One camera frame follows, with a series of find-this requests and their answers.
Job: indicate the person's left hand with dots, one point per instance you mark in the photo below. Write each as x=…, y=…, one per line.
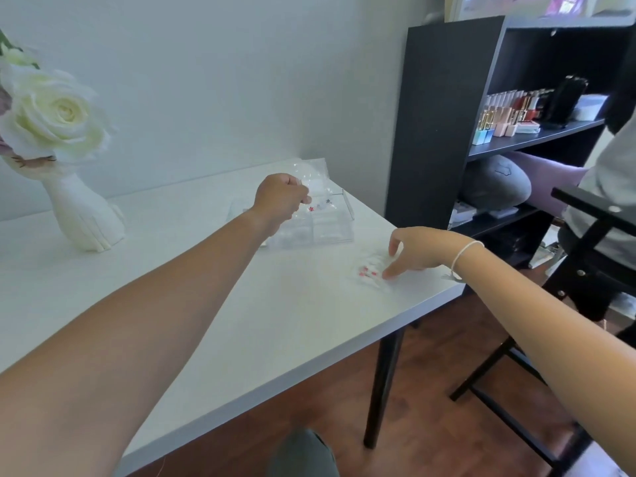
x=276, y=198

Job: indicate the person's right hand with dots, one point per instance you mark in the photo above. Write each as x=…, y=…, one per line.
x=422, y=248

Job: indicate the person's right thumb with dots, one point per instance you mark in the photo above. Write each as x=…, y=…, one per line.
x=396, y=270

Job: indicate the person's left thumb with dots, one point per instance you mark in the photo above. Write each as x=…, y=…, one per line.
x=303, y=200

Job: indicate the small clear nail sticker packet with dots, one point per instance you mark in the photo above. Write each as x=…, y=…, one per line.
x=318, y=187

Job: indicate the clear packet with red flowers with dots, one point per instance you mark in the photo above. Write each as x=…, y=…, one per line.
x=368, y=274

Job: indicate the person's right forearm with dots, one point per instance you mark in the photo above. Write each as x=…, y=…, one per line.
x=546, y=332

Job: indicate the person's left forearm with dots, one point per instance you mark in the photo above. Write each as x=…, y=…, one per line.
x=149, y=332

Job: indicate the clear plastic organizer box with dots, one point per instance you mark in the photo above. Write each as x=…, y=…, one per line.
x=323, y=230

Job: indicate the white papers stack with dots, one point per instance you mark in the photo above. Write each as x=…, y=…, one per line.
x=462, y=216

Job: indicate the black table leg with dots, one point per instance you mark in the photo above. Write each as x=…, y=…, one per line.
x=383, y=387

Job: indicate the grey cushion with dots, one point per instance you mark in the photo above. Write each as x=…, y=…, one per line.
x=494, y=181

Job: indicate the black bookshelf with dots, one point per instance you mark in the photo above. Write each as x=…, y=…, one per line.
x=437, y=119

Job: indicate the lilac cushion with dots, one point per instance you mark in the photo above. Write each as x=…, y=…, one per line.
x=551, y=181

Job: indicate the row of nail polish bottles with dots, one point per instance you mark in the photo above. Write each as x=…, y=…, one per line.
x=507, y=111

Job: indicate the black chair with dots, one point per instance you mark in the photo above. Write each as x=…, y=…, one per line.
x=591, y=228

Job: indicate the person's grey trouser knee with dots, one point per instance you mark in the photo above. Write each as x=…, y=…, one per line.
x=303, y=457

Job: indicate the white hand-shaped vase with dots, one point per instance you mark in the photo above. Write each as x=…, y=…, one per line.
x=84, y=213

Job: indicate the black stand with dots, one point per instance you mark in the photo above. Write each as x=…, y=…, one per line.
x=564, y=101

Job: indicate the white flat box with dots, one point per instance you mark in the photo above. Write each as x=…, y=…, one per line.
x=591, y=106

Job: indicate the large white artificial rose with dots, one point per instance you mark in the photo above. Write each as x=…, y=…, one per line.
x=54, y=114

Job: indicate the small white artificial flower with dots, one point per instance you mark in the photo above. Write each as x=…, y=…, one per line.
x=15, y=54

